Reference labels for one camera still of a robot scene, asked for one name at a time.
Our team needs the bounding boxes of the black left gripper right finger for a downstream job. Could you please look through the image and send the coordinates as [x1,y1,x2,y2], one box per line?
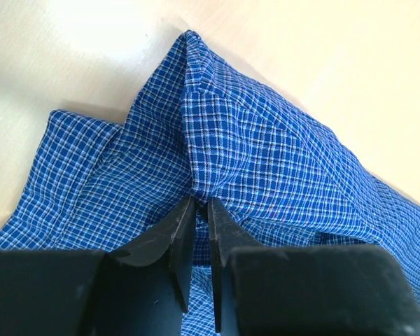
[207,198,420,335]

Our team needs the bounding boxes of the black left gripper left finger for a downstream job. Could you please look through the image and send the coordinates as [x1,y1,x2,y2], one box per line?
[0,197,195,335]

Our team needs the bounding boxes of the blue checkered long sleeve shirt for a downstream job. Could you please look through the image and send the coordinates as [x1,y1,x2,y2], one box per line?
[0,29,420,336]

